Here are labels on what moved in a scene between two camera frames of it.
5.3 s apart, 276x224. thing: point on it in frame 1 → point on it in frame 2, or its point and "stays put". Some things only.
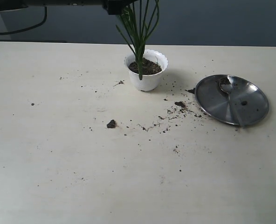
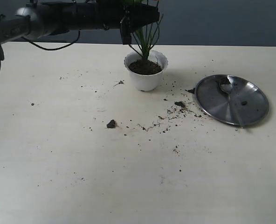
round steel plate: [249, 100] stays put
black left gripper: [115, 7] → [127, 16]
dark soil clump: [112, 124] stays put
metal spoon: [225, 85] stays put
